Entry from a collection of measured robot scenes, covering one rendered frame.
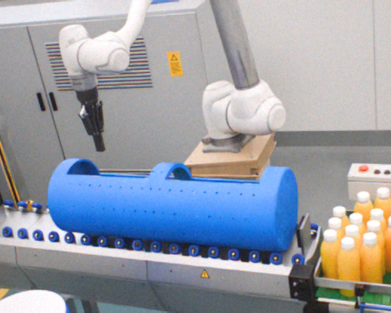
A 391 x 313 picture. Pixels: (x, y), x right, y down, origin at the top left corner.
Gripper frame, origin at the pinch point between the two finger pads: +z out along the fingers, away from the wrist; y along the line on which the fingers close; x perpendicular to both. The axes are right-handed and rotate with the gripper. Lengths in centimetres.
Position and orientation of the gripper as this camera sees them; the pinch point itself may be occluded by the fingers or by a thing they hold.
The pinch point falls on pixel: (98, 141)
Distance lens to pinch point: 228.9
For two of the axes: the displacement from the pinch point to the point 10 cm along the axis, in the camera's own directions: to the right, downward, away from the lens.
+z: 1.4, 8.8, 4.6
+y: -3.6, 4.7, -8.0
